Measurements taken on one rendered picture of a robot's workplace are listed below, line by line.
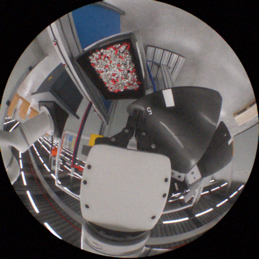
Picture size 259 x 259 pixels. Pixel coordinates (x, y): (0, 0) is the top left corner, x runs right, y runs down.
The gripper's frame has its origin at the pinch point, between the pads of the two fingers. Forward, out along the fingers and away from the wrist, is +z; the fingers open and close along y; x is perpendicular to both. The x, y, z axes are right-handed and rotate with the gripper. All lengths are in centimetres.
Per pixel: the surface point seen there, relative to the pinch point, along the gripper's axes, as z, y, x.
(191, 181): -10.1, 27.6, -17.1
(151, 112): 4.5, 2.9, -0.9
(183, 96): 3.7, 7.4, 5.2
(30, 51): 58, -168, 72
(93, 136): 12.5, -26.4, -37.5
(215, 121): -0.1, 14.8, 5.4
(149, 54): 95, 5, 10
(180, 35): 92, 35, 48
